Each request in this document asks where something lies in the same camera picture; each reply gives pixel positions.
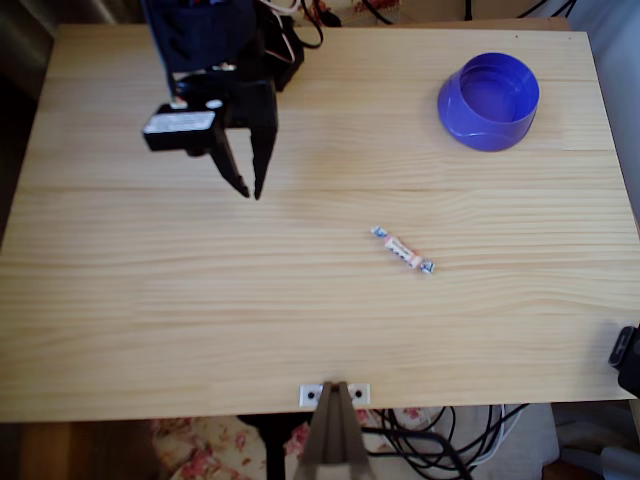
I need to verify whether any candy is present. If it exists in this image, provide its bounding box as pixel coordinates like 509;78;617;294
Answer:
369;224;438;276

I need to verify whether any purple plastic bowl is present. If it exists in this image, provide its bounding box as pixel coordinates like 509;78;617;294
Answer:
437;51;542;153

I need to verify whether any black gripper-mounted webcam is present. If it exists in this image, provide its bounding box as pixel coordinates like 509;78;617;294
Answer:
141;102;224;158

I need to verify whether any floral cushion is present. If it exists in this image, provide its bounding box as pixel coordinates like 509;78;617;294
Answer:
149;407;426;480

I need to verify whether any black stand leg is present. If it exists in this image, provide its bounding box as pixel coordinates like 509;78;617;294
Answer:
237;413;312;480

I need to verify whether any black power cable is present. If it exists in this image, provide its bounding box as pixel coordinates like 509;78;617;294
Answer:
359;0;396;25

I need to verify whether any white metal bracket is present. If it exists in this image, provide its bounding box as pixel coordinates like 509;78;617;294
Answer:
298;382;372;408

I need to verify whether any grey camera stand beam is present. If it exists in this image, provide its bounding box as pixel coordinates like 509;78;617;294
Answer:
294;380;374;480

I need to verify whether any white cable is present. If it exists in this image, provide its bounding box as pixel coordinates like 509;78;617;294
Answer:
449;404;508;469

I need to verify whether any black table-edge camera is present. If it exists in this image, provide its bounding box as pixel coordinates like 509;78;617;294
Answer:
607;323;640;401

